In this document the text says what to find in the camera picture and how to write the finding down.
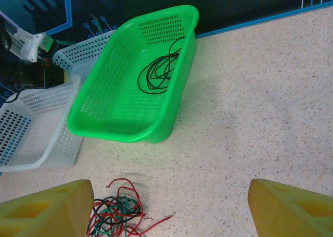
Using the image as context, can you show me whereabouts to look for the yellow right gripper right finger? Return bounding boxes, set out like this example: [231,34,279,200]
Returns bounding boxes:
[247,178,333,237]

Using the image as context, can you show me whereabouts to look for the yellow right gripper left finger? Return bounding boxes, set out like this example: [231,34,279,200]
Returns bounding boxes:
[0,179,95,237]

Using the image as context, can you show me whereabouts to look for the green cable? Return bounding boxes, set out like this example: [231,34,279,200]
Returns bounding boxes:
[104,196,143,222]
[92,210,125,237]

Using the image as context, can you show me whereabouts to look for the thin black cable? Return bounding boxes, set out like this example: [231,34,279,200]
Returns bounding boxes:
[87,196,146,234]

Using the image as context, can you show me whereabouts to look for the red cable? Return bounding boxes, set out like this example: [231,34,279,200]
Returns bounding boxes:
[87,208,174,237]
[105,178,143,222]

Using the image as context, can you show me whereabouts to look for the long black cable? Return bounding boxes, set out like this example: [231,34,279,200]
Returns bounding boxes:
[137,35,186,95]

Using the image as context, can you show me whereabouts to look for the white basket square holes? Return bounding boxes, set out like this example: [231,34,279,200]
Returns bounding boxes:
[0,74,85,173]

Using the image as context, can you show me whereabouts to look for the white basket round holes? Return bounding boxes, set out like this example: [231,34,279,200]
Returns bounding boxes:
[52,29,117,78]

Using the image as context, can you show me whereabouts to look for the green plastic basket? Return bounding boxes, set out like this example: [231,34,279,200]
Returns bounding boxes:
[67,4,200,144]

